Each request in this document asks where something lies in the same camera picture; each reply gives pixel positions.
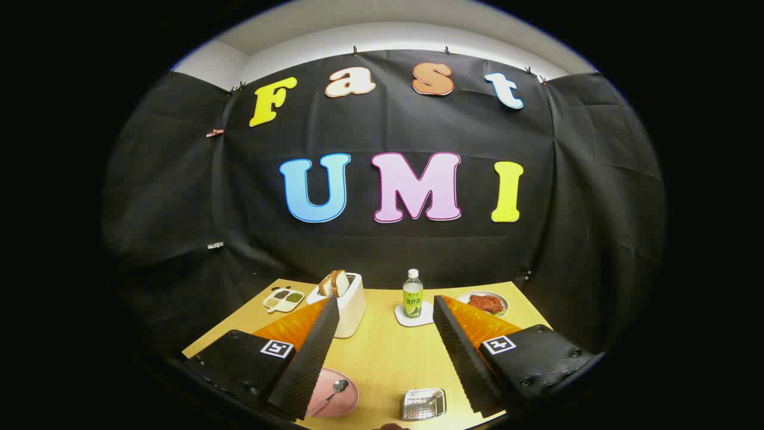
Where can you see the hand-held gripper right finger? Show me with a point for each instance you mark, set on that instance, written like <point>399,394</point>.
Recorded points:
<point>462,358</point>

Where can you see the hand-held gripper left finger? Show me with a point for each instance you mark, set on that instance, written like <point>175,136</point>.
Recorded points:
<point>310,364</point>

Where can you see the pink plate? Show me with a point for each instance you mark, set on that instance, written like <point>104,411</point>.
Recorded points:
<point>335,409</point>

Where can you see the white coaster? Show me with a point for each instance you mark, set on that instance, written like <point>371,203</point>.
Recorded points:
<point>421,321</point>

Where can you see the clear perforated metal basket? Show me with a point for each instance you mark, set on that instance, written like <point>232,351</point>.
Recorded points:
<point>424,404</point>

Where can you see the white plate with meat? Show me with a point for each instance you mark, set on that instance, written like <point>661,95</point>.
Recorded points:
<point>486,303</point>

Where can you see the white toaster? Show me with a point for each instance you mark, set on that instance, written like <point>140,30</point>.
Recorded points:
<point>352,310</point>

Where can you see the white divided seasoning dish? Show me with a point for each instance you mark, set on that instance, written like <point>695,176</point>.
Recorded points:
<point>283,300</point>

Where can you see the green label drink bottle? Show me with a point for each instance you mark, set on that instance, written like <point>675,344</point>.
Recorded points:
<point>412,301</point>

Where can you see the toast bread slice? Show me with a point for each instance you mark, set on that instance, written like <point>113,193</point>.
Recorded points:
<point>326,285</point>
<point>341,283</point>

